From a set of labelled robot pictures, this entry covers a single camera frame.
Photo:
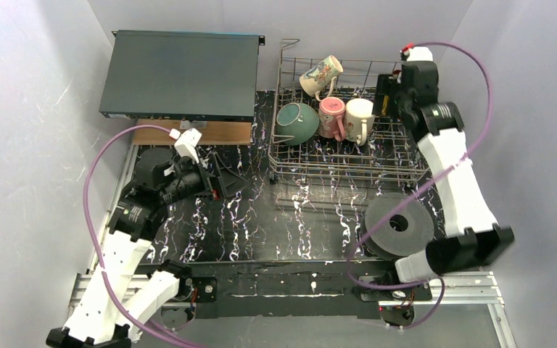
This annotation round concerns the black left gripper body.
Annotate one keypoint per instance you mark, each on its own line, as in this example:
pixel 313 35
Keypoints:
pixel 214 181

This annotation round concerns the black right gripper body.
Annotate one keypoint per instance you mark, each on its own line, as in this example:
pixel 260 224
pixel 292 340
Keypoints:
pixel 384 96

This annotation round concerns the green interior mug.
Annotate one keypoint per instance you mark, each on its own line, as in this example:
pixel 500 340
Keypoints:
pixel 358 120

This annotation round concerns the pink interior mug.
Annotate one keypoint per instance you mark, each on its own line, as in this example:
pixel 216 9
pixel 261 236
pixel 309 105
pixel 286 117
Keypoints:
pixel 331 112

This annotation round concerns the cream seahorse mug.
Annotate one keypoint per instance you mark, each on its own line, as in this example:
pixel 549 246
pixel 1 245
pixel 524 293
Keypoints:
pixel 324 73

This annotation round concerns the white floral bowl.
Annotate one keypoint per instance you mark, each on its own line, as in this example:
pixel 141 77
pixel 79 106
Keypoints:
pixel 296 123

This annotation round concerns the yellow patterned plate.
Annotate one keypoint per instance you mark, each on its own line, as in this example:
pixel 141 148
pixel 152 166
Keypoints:
pixel 385 104

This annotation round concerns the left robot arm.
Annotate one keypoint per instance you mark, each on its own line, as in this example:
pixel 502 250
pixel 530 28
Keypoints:
pixel 160 178

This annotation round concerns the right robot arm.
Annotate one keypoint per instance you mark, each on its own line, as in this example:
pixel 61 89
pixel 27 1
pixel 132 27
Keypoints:
pixel 473 237

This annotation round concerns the wooden board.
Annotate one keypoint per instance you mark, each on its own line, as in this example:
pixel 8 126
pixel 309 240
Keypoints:
pixel 213 132

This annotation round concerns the grey perforated filament spool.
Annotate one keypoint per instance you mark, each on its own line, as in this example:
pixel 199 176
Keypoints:
pixel 406 232

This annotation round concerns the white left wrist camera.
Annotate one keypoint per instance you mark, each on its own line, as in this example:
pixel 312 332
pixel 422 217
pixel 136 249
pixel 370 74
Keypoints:
pixel 186 142

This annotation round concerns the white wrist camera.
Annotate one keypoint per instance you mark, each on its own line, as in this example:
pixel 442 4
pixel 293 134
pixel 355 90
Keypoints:
pixel 186 142
pixel 412 53

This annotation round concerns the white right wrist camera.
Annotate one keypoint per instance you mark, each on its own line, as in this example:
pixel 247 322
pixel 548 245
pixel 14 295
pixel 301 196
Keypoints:
pixel 412 53

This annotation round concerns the metal wire dish rack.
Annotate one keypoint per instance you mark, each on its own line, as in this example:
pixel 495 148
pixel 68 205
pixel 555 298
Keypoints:
pixel 389 154

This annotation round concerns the dark grey rack-mount box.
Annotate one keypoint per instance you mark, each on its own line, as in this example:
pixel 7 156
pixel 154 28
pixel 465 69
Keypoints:
pixel 170 75

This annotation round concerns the aluminium frame rail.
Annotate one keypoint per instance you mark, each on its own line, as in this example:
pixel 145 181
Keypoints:
pixel 463 309

